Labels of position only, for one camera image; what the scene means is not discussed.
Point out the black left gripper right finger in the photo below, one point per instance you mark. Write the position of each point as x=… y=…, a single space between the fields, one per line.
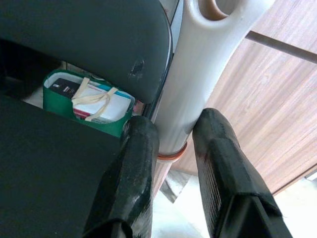
x=227 y=173

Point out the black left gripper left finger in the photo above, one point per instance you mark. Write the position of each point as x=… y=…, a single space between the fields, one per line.
x=131 y=178

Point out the cream hand broom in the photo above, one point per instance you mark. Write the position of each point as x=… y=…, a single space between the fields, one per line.
x=188 y=86

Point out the white red blue box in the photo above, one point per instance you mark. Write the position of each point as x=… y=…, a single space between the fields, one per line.
x=116 y=109

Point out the light wooden cabinet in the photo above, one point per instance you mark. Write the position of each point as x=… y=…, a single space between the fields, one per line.
x=272 y=99

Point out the green paper bag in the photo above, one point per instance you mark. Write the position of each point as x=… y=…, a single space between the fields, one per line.
x=57 y=104

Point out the black booklet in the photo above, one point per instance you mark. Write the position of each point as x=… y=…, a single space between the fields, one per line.
x=64 y=86

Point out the black folding chair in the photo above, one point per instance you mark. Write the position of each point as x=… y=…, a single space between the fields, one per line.
x=74 y=37

